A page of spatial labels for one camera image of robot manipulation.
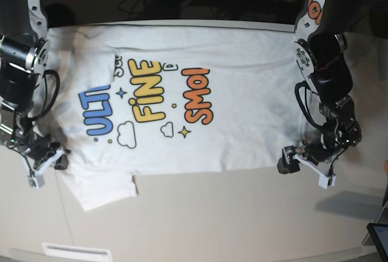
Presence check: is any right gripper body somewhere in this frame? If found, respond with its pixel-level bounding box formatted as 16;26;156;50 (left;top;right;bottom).
21;134;71;176

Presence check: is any white paper label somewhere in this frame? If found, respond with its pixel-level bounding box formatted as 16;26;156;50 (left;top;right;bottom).
42;243;113;261

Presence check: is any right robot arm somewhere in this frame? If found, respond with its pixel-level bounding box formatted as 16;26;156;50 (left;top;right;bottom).
1;0;301;180

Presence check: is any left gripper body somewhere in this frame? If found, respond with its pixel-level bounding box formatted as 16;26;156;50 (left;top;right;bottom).
290;138;337;178

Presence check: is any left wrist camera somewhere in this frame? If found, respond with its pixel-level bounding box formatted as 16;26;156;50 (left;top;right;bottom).
27;175;45;189

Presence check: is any white printed T-shirt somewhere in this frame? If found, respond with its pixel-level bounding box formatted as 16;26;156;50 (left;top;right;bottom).
45;25;306;211

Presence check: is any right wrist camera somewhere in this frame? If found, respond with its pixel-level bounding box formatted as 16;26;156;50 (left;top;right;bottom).
318;173;336;189

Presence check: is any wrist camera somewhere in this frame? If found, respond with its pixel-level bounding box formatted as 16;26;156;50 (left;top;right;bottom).
318;173;336;189
27;175;45;189

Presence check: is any black tablet screen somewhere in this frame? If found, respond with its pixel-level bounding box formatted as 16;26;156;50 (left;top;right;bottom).
367;223;387;262

